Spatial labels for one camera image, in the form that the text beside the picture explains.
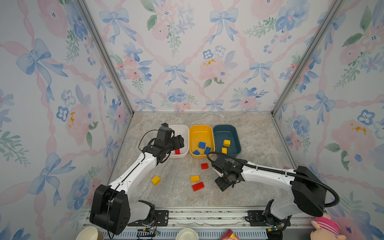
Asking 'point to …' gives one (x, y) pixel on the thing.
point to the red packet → (229, 235)
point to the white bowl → (187, 234)
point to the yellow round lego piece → (226, 143)
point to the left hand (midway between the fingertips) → (178, 139)
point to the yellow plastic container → (200, 137)
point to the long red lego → (198, 186)
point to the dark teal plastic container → (227, 132)
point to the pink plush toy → (326, 229)
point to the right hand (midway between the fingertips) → (221, 181)
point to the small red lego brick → (204, 166)
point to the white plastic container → (182, 130)
